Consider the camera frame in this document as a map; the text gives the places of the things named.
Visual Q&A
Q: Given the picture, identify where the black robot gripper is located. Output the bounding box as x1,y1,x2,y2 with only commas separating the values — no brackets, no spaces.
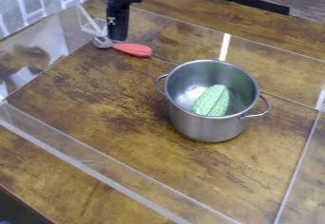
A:
107,0,141,41

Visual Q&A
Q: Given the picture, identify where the green bitter gourd toy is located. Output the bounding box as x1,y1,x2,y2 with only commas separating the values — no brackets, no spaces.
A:
191,84,230,117

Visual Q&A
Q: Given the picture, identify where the pink handled metal spoon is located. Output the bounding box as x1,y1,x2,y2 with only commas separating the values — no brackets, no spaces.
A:
92,37,152,57

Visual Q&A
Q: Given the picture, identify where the black strip on table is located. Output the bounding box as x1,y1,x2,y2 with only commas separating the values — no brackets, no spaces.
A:
223,0,289,15

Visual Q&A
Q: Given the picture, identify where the clear acrylic barrier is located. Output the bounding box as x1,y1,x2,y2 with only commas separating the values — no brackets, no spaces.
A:
0,2,325,224

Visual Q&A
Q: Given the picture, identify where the stainless steel pot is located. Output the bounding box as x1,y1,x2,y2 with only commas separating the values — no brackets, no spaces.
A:
155,59,271,142

